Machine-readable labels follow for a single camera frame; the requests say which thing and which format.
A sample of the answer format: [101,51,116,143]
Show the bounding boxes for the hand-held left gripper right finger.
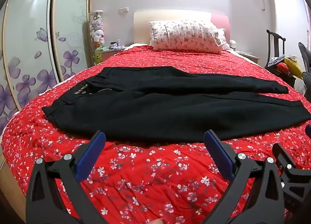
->
[204,130,285,224]

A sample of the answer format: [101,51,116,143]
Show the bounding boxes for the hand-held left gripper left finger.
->
[25,130,106,224]

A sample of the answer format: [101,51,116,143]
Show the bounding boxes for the black pants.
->
[42,66,309,143]

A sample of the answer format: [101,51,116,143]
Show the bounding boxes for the red floral blanket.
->
[0,44,311,224]

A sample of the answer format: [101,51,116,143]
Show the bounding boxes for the grey cloth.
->
[298,42,311,95]

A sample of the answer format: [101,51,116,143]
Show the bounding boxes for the black chair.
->
[265,30,297,88]

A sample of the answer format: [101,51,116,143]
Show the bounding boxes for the light wooden nightstand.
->
[233,49,260,64]

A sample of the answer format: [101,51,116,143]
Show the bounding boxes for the pink nightstand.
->
[97,44,127,63]

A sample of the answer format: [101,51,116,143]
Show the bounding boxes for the stack of plush toys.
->
[89,10,105,65]

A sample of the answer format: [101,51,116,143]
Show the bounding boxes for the floral print pillow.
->
[149,19,226,55]

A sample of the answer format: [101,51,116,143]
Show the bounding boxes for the floral wardrobe door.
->
[0,0,64,117]
[52,0,94,81]

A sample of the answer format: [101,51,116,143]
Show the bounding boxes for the cream and pink headboard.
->
[133,10,230,46]

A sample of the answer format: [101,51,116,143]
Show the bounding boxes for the wooden bed frame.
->
[0,157,28,223]

